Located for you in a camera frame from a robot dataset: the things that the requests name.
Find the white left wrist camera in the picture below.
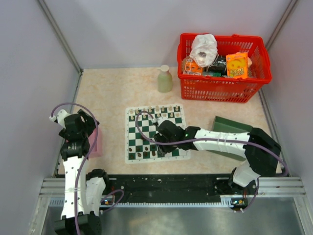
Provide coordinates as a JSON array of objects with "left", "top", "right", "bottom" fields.
[{"left": 49, "top": 109, "right": 69, "bottom": 125}]

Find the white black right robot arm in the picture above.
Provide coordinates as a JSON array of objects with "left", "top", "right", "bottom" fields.
[{"left": 153, "top": 117, "right": 281, "bottom": 194}]

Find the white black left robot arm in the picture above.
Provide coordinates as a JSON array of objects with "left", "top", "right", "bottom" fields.
[{"left": 51, "top": 109, "right": 111, "bottom": 235}]

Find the green lotion bottle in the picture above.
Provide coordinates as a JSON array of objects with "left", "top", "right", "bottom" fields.
[{"left": 157, "top": 65, "right": 173, "bottom": 93}]

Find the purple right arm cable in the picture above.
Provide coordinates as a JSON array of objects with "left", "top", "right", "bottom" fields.
[{"left": 135, "top": 111, "right": 289, "bottom": 212}]

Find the orange snack box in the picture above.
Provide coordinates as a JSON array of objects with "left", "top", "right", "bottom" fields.
[{"left": 226, "top": 52, "right": 248, "bottom": 79}]

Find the pink rectangular tray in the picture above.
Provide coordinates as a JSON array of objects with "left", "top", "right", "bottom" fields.
[{"left": 89, "top": 128, "right": 103, "bottom": 158}]

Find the red plastic basket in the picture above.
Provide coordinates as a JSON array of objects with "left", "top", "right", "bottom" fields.
[{"left": 177, "top": 33, "right": 272, "bottom": 103}]

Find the black wrapped package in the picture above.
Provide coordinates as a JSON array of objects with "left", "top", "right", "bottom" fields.
[{"left": 208, "top": 55, "right": 226, "bottom": 74}]

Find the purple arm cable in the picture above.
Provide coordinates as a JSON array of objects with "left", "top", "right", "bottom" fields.
[
  {"left": 50, "top": 102, "right": 125, "bottom": 235},
  {"left": 135, "top": 111, "right": 289, "bottom": 212}
]

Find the white plastic bag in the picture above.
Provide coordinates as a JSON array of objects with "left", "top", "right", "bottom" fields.
[{"left": 189, "top": 34, "right": 218, "bottom": 68}]

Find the green square tray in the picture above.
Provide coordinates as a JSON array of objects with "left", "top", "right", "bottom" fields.
[{"left": 212, "top": 116, "right": 283, "bottom": 173}]

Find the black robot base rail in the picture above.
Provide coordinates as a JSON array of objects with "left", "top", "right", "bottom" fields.
[{"left": 101, "top": 174, "right": 257, "bottom": 208}]

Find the orange white packet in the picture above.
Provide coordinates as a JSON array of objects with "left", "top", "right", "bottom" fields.
[{"left": 182, "top": 56, "right": 203, "bottom": 76}]

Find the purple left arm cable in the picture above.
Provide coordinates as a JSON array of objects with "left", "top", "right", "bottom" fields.
[{"left": 50, "top": 102, "right": 125, "bottom": 235}]

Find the green white chess mat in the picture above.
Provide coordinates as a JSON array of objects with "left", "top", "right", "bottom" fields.
[{"left": 125, "top": 103, "right": 192, "bottom": 165}]

